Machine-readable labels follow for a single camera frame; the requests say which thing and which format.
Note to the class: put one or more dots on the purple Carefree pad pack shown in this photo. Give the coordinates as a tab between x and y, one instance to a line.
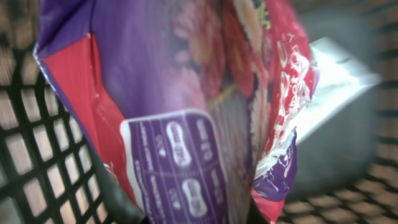
190	104

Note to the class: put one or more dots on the white conditioner tube gold cap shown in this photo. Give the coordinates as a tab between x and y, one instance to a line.
343	78

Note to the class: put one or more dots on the grey plastic shopping basket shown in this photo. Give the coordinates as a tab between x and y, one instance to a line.
46	171

